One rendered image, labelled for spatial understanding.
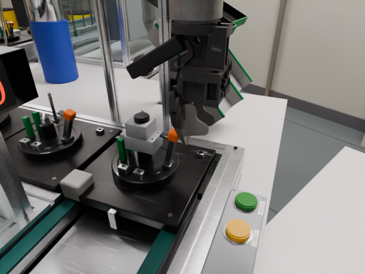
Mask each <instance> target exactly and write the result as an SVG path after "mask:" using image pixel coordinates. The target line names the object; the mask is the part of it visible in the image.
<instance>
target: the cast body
mask: <svg viewBox="0 0 365 274"><path fill-rule="evenodd" d="M125 132H126V133H124V132H122V133H121V134H120V138H124V144H125V148H126V149H129V150H133V151H138V152H142V153H147V154H151V155H154V154H155V153H156V151H157V150H158V149H159V148H160V147H161V145H162V144H163V140H162V138H161V137H160V134H161V133H162V132H161V131H157V130H156V117H152V116H149V114H148V113H144V112H140V113H136V114H135V115H134V116H133V117H131V118H130V119H129V120H128V121H127V122H126V123H125Z"/></svg>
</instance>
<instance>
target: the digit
mask: <svg viewBox="0 0 365 274"><path fill-rule="evenodd" d="M15 104H17V102H16V99H15V96H14V93H13V90H12V88H11V85H10V82H9V78H8V76H7V73H6V70H5V67H4V65H3V62H2V59H1V60H0V111H2V110H4V109H6V108H9V107H11V106H13V105H15Z"/></svg>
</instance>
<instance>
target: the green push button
mask: <svg viewBox="0 0 365 274"><path fill-rule="evenodd" d="M235 204H236V206H237V207H238V208H240V209H241V210H244V211H252V210H254V209H255V208H256V207H257V198H256V197H255V196H254V195H253V194H251V193H248V192H240V193H239V194H237V195H236V198H235Z"/></svg>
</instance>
